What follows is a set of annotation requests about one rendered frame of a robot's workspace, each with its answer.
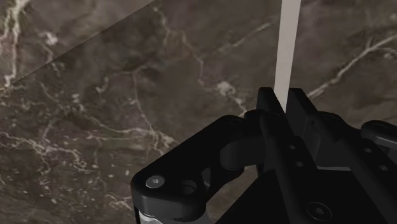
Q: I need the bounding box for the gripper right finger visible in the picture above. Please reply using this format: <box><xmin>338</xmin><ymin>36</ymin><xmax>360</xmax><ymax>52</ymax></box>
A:
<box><xmin>285</xmin><ymin>88</ymin><xmax>397</xmax><ymax>224</ymax></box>

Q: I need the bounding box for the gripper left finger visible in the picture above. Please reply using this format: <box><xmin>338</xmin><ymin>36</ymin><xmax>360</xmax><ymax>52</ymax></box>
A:
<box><xmin>130</xmin><ymin>87</ymin><xmax>317</xmax><ymax>224</ymax></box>

